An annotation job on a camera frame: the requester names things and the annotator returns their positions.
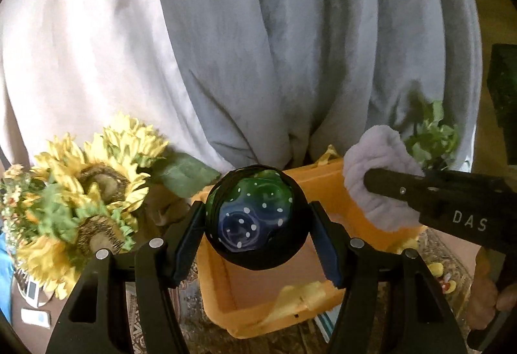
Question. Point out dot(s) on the beige curtain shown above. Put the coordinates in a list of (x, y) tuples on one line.
[(80, 35)]

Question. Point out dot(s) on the blue cloth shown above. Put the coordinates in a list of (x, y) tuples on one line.
[(6, 277)]

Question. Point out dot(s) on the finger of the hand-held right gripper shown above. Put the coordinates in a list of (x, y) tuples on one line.
[(396, 186)]

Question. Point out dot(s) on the person's right hand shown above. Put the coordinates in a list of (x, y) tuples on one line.
[(482, 293)]

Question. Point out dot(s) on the sunflower bouquet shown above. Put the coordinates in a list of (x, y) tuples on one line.
[(93, 176)]

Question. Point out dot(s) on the grey curtain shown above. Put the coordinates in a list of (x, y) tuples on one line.
[(282, 35)]

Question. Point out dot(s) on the yellow ribbon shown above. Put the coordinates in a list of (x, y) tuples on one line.
[(299, 297), (329, 156)]

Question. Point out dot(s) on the patterned rug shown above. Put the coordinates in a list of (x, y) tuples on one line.
[(444, 249)]

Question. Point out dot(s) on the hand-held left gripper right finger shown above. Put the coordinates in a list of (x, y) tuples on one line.
[(325, 253)]

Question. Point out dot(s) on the green potted plant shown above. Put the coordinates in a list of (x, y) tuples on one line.
[(432, 136)]

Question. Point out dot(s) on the yellow plastic crate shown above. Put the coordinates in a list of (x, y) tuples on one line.
[(258, 321)]

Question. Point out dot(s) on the dark galaxy print ball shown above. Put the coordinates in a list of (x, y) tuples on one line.
[(250, 216)]

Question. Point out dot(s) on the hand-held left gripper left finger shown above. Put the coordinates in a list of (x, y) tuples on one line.
[(193, 235)]

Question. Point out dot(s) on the small white device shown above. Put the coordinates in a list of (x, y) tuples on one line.
[(36, 317)]

